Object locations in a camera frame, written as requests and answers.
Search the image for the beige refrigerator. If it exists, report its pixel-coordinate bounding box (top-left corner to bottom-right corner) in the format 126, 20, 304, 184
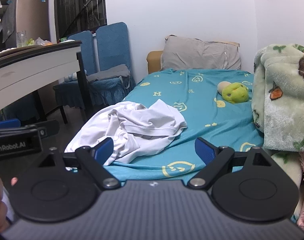
15, 0, 50, 47

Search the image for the clear plastic bag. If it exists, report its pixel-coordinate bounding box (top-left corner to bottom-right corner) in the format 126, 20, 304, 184
33, 37, 53, 46

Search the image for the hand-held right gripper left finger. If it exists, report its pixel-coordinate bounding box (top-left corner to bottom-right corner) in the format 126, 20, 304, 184
38, 137, 122, 188

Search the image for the grey pillow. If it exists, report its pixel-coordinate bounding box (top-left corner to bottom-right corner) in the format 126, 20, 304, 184
161, 35, 242, 70

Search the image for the green plush toy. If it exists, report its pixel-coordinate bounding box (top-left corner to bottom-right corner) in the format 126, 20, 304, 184
217, 81, 249, 104

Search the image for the dark window grille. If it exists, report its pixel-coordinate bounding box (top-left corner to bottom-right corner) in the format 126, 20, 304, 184
54, 0, 108, 40

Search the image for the green printed fleece blanket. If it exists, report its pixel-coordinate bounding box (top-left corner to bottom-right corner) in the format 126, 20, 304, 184
251, 43, 304, 220

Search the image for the white t-shirt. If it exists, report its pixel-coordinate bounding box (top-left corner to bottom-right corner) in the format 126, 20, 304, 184
64, 99, 188, 166

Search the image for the light blue soft toy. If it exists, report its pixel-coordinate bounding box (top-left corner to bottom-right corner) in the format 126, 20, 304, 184
64, 72, 79, 82

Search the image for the white table with black legs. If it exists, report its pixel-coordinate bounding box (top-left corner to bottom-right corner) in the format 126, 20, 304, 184
0, 40, 88, 125

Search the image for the teal printed bedsheet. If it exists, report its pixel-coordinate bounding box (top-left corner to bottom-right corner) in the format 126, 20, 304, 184
83, 67, 267, 180

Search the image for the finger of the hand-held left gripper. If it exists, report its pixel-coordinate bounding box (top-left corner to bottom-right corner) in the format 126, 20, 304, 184
17, 119, 60, 139
0, 118, 22, 130

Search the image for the blue covered chair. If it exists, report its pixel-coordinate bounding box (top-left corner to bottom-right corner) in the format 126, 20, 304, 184
87, 22, 137, 105
53, 31, 99, 124

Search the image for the dark grey hanging cloth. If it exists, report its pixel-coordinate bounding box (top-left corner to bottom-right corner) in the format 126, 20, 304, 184
1, 0, 17, 44

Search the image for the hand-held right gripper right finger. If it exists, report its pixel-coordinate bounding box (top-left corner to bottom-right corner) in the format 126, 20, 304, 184
187, 137, 272, 189

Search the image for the clear glass cup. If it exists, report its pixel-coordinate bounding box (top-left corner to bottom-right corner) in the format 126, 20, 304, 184
16, 31, 27, 47

